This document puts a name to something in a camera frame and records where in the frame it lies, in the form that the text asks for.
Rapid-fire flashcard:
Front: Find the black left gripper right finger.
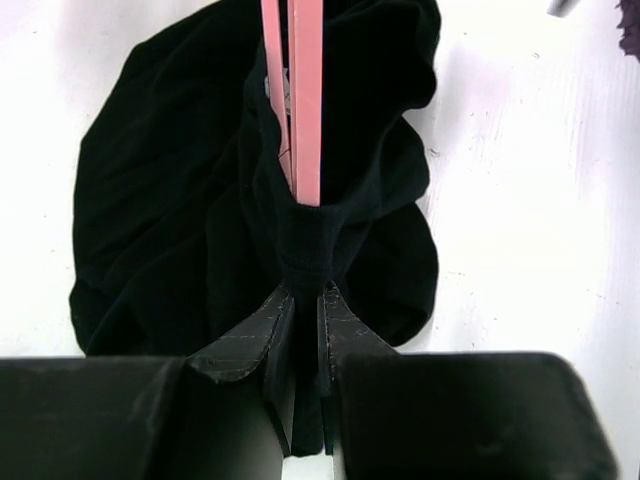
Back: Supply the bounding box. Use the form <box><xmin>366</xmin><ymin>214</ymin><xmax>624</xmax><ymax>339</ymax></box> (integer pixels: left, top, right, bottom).
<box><xmin>317</xmin><ymin>286</ymin><xmax>618</xmax><ymax>480</ymax></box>

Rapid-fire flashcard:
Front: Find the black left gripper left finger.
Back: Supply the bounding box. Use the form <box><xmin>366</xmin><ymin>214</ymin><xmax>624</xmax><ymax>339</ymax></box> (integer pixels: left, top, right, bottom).
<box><xmin>1</xmin><ymin>288</ymin><xmax>295</xmax><ymax>479</ymax></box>

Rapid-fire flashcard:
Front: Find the black t shirt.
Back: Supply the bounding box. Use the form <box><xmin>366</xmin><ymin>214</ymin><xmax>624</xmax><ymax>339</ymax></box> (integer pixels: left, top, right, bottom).
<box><xmin>67</xmin><ymin>0</ymin><xmax>443</xmax><ymax>459</ymax></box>

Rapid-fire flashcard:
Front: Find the pink plastic hanger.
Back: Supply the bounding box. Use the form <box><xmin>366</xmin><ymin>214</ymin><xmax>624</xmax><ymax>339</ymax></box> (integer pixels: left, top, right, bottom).
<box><xmin>260</xmin><ymin>0</ymin><xmax>323</xmax><ymax>207</ymax></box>

